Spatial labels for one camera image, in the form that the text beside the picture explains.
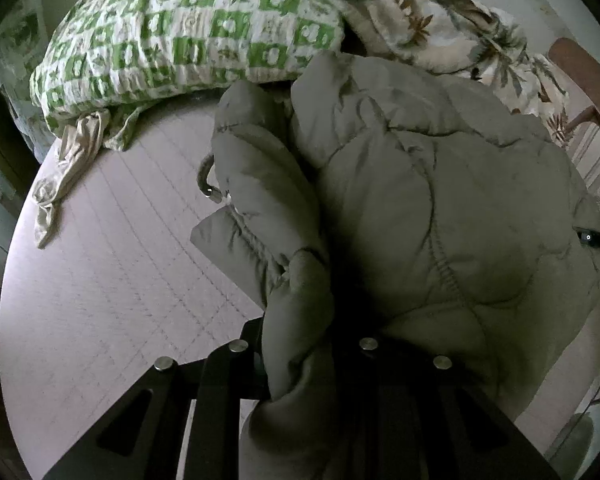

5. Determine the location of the brown wooden chair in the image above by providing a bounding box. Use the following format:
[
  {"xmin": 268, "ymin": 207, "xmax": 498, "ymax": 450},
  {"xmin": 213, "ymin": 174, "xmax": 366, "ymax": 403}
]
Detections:
[{"xmin": 548, "ymin": 38, "xmax": 600, "ymax": 125}]

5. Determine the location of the grey-green puffer jacket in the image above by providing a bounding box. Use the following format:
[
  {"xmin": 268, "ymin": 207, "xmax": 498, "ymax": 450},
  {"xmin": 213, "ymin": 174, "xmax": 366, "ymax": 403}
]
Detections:
[{"xmin": 192, "ymin": 52, "xmax": 600, "ymax": 479}]

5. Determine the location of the floral curtain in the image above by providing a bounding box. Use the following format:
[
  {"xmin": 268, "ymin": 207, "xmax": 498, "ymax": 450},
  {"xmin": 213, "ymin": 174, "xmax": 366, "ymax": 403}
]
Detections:
[{"xmin": 0, "ymin": 0, "xmax": 55, "ymax": 162}]

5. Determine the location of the beige crumpled cloth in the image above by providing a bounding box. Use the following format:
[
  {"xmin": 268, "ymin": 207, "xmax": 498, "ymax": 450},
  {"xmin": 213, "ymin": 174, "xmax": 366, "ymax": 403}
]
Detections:
[{"xmin": 32, "ymin": 106, "xmax": 146, "ymax": 250}]

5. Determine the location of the green white patterned pillow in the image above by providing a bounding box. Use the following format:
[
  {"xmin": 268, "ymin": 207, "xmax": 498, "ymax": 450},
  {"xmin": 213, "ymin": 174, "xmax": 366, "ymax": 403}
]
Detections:
[{"xmin": 30, "ymin": 0, "xmax": 344, "ymax": 132}]

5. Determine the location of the floral leaf print blanket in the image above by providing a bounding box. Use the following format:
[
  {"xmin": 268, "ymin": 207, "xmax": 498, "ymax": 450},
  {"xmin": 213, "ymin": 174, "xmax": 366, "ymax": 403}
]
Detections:
[{"xmin": 326, "ymin": 0, "xmax": 569, "ymax": 145}]

